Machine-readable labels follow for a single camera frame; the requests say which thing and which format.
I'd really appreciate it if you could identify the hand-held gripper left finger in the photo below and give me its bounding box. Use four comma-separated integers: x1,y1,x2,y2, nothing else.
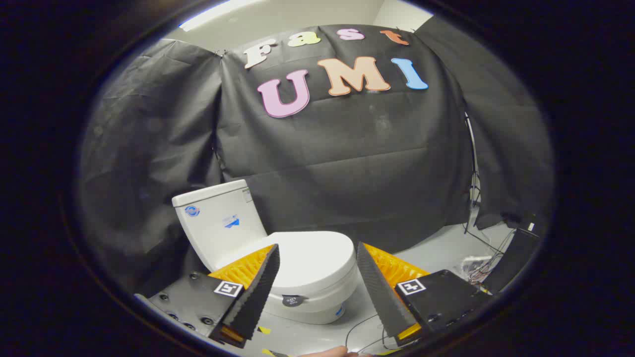
134,244,280,349

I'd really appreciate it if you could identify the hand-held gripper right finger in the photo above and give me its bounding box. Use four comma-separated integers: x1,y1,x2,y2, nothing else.
356,242,495,347

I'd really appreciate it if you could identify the white toilet lid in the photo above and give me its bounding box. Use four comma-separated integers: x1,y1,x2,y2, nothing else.
223,231,356,299

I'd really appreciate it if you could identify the white toilet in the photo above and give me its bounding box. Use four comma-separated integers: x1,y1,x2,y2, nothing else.
172,179,361,326

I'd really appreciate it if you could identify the black box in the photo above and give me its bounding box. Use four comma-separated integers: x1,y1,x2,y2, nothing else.
483,228,541,294

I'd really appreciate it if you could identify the black backdrop cloth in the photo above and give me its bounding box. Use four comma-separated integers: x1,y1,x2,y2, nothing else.
77,17,554,298

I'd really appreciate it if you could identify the thin metal stand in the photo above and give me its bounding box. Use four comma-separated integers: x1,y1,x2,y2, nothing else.
464,113,502,253

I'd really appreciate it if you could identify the tangle of red white wires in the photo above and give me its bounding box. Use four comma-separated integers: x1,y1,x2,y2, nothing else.
460,254,499,284

